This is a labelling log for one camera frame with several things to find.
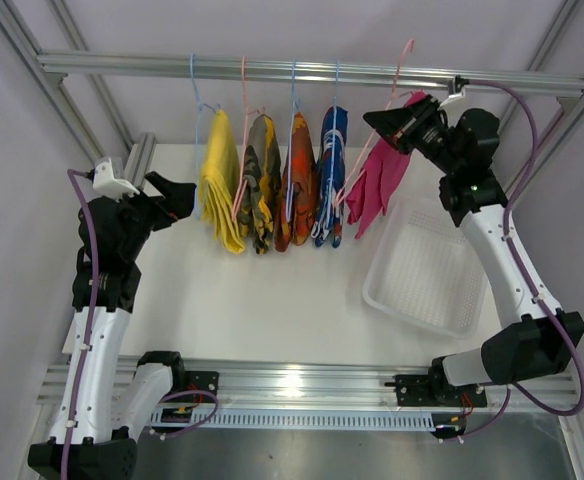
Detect pink trousers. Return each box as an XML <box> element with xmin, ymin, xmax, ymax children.
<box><xmin>345</xmin><ymin>91</ymin><xmax>428</xmax><ymax>239</ymax></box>

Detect pink wire hanger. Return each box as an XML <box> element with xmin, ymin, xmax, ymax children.
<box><xmin>332</xmin><ymin>38</ymin><xmax>422</xmax><ymax>207</ymax></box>

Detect blue hanger with blue trousers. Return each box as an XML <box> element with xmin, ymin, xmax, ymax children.
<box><xmin>313</xmin><ymin>59</ymin><xmax>346</xmax><ymax>239</ymax></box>

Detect white plastic basket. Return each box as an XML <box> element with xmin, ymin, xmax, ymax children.
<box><xmin>362</xmin><ymin>196</ymin><xmax>487</xmax><ymax>339</ymax></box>

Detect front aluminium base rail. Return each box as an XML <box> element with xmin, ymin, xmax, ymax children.
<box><xmin>36</xmin><ymin>356</ymin><xmax>578</xmax><ymax>411</ymax></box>

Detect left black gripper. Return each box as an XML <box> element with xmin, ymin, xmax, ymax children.
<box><xmin>106</xmin><ymin>172</ymin><xmax>196</xmax><ymax>260</ymax></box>

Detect green camouflage trousers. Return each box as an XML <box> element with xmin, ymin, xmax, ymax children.
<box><xmin>237</xmin><ymin>114</ymin><xmax>282</xmax><ymax>255</ymax></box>

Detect orange camouflage trousers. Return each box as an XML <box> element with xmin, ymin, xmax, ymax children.
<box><xmin>275</xmin><ymin>112</ymin><xmax>318</xmax><ymax>252</ymax></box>

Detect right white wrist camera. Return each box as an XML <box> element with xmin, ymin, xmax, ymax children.
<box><xmin>440</xmin><ymin>75</ymin><xmax>470</xmax><ymax>110</ymax></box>

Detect white slotted cable duct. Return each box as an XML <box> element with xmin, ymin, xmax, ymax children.
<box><xmin>109</xmin><ymin>408</ymin><xmax>436</xmax><ymax>432</ymax></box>

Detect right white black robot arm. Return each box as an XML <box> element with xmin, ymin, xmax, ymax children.
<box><xmin>363</xmin><ymin>95</ymin><xmax>584</xmax><ymax>405</ymax></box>

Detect aluminium frame structure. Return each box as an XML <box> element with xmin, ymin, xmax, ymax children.
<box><xmin>0</xmin><ymin>0</ymin><xmax>584</xmax><ymax>480</ymax></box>

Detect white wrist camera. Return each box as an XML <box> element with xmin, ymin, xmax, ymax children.
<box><xmin>440</xmin><ymin>75</ymin><xmax>470</xmax><ymax>110</ymax></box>
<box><xmin>92</xmin><ymin>157</ymin><xmax>140</xmax><ymax>201</ymax></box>

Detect aluminium hanging rail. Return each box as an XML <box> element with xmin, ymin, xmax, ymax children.
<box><xmin>37</xmin><ymin>50</ymin><xmax>584</xmax><ymax>97</ymax></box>

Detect purple cable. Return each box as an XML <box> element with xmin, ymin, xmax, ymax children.
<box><xmin>66</xmin><ymin>168</ymin><xmax>98</xmax><ymax>480</ymax></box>
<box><xmin>464</xmin><ymin>79</ymin><xmax>584</xmax><ymax>417</ymax></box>

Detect yellow trousers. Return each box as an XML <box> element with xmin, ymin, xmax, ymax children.
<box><xmin>198</xmin><ymin>109</ymin><xmax>245</xmax><ymax>254</ymax></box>

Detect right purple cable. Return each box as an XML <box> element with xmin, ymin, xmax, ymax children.
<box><xmin>464</xmin><ymin>79</ymin><xmax>584</xmax><ymax>417</ymax></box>

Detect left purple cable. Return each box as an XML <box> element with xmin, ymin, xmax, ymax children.
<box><xmin>66</xmin><ymin>168</ymin><xmax>98</xmax><ymax>480</ymax></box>

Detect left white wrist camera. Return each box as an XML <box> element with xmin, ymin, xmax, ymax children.
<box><xmin>92</xmin><ymin>157</ymin><xmax>140</xmax><ymax>201</ymax></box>

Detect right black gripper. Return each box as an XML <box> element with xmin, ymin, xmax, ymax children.
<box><xmin>365</xmin><ymin>94</ymin><xmax>463</xmax><ymax>176</ymax></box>

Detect blue white patterned trousers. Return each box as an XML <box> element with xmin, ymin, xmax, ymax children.
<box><xmin>311</xmin><ymin>105</ymin><xmax>351</xmax><ymax>250</ymax></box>

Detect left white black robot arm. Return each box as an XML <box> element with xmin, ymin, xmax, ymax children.
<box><xmin>27</xmin><ymin>172</ymin><xmax>220</xmax><ymax>479</ymax></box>

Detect light blue hanger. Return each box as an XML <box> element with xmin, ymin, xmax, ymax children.
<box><xmin>189</xmin><ymin>54</ymin><xmax>220</xmax><ymax>220</ymax></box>

